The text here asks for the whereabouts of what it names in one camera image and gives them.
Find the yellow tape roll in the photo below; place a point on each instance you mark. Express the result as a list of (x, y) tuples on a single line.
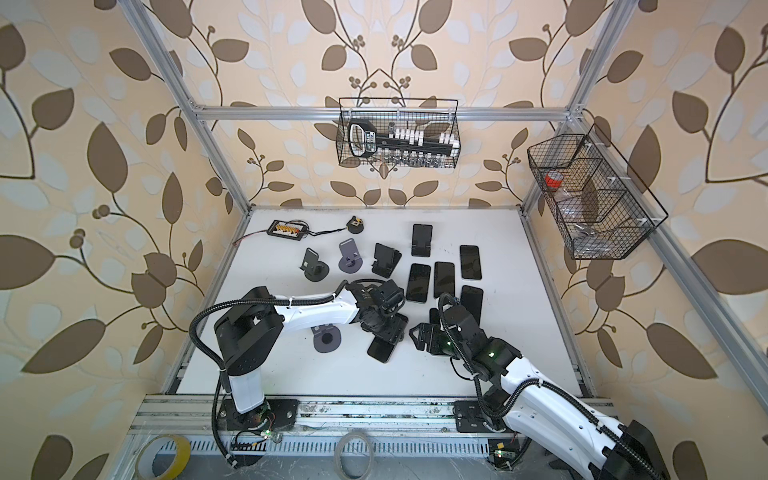
[(163, 457)]

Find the black round stand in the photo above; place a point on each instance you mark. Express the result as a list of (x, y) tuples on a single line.
[(312, 267)]

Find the black power adapter board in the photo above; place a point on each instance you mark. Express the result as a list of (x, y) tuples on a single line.
[(290, 230)]

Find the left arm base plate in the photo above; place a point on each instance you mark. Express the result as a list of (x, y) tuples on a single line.
[(271, 414)]

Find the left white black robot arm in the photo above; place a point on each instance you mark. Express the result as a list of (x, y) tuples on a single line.
[(238, 335)]

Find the black rear phone stand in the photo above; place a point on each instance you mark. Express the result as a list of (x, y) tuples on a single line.
[(421, 240)]

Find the black wire basket wall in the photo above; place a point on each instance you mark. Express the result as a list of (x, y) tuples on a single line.
[(411, 112), (604, 208)]

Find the black wire basket rear wall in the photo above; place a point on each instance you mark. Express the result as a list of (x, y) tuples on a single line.
[(411, 112)]

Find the purple round phone stand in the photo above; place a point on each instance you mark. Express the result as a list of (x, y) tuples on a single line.
[(351, 261)]

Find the black tool in basket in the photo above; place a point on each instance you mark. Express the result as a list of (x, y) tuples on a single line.
[(365, 140)]

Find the dark round stand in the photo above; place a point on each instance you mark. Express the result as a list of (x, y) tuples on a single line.
[(326, 338)]

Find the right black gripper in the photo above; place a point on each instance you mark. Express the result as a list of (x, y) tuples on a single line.
[(432, 345)]

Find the black yellow round connector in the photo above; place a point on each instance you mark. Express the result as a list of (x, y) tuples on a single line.
[(355, 225)]

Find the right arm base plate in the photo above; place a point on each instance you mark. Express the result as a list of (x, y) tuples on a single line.
[(469, 417)]

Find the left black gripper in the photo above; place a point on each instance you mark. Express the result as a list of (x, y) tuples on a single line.
[(396, 334)]

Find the black wire basket right wall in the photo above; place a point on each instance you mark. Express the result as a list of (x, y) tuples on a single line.
[(604, 208)]

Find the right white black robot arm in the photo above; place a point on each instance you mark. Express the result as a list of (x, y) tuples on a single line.
[(512, 393)]

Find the black folding phone stand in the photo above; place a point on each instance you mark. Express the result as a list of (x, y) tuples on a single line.
[(385, 261)]

